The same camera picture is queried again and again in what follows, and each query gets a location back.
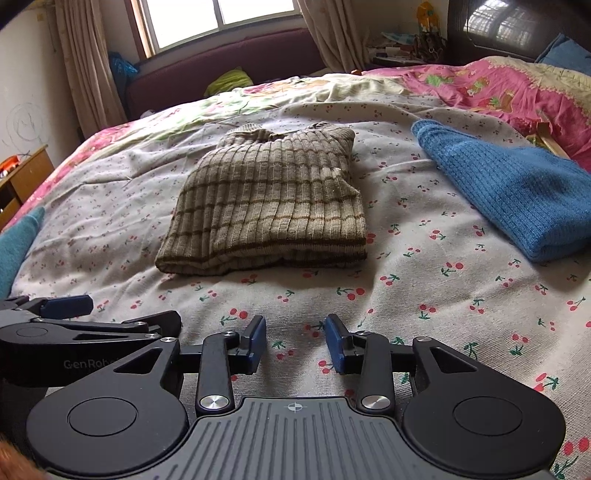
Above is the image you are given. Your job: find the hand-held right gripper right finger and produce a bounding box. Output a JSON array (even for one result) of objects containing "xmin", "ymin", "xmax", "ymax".
[{"xmin": 323, "ymin": 314, "xmax": 483, "ymax": 411}]

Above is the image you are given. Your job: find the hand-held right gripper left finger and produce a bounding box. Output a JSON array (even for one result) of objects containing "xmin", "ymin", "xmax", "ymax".
[{"xmin": 111, "ymin": 315, "xmax": 269, "ymax": 415}]

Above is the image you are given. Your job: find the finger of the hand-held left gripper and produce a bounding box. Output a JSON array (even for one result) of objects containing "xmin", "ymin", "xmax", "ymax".
[
  {"xmin": 117, "ymin": 310, "xmax": 182, "ymax": 343},
  {"xmin": 0, "ymin": 294, "xmax": 94, "ymax": 325}
]

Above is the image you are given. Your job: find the beige striped ribbed sweater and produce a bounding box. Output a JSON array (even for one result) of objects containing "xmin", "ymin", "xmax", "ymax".
[{"xmin": 154, "ymin": 121, "xmax": 369, "ymax": 277}]

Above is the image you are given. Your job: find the teal cloth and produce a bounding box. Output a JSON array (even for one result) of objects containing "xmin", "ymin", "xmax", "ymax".
[{"xmin": 0, "ymin": 206, "xmax": 46, "ymax": 301}]

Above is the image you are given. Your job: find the cherry print bedsheet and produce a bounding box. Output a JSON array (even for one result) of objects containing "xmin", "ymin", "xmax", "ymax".
[{"xmin": 9, "ymin": 99, "xmax": 591, "ymax": 480}]

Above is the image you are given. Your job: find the brown fuzzy cloth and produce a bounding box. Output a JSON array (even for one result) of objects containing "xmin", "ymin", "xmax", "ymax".
[{"xmin": 0, "ymin": 436, "xmax": 40, "ymax": 480}]

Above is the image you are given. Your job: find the wooden cabinet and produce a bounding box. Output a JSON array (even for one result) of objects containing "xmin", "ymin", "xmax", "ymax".
[{"xmin": 0, "ymin": 144, "xmax": 55, "ymax": 232}]

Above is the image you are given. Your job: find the blue knit sweater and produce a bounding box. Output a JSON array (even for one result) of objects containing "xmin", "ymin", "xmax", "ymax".
[{"xmin": 411, "ymin": 119, "xmax": 591, "ymax": 265}]

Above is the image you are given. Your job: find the beige curtain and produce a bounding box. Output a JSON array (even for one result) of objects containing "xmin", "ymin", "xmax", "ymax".
[
  {"xmin": 48, "ymin": 0, "xmax": 127, "ymax": 139},
  {"xmin": 295, "ymin": 0, "xmax": 375, "ymax": 75}
]

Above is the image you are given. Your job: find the blue plastic bag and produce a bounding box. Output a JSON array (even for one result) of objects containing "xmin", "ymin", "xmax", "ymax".
[{"xmin": 109, "ymin": 52, "xmax": 140, "ymax": 83}]

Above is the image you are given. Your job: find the green cloth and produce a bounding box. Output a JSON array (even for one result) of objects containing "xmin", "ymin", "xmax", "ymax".
[{"xmin": 204, "ymin": 68, "xmax": 254, "ymax": 97}]

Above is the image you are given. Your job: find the maroon padded bench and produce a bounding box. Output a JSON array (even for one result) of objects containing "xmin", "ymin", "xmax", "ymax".
[{"xmin": 126, "ymin": 28, "xmax": 326, "ymax": 121}]

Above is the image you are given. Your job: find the pink floral quilt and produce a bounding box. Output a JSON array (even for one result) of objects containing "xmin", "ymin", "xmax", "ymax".
[{"xmin": 0, "ymin": 55, "xmax": 591, "ymax": 229}]

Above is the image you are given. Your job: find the cluttered bedside table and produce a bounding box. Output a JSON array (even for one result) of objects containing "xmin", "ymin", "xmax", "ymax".
[{"xmin": 367, "ymin": 28, "xmax": 450, "ymax": 68}]

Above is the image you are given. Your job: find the window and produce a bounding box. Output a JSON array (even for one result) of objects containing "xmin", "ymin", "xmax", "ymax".
[{"xmin": 131, "ymin": 0, "xmax": 308, "ymax": 58}]

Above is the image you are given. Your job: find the yellow toy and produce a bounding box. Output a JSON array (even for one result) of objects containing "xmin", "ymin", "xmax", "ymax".
[{"xmin": 416, "ymin": 1, "xmax": 439, "ymax": 33}]

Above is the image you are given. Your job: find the dark wooden headboard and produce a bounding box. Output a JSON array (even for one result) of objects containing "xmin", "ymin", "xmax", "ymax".
[{"xmin": 447, "ymin": 0, "xmax": 591, "ymax": 63}]

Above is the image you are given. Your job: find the blue pillow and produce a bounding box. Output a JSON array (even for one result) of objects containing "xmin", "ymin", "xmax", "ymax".
[{"xmin": 534, "ymin": 32, "xmax": 591, "ymax": 68}]

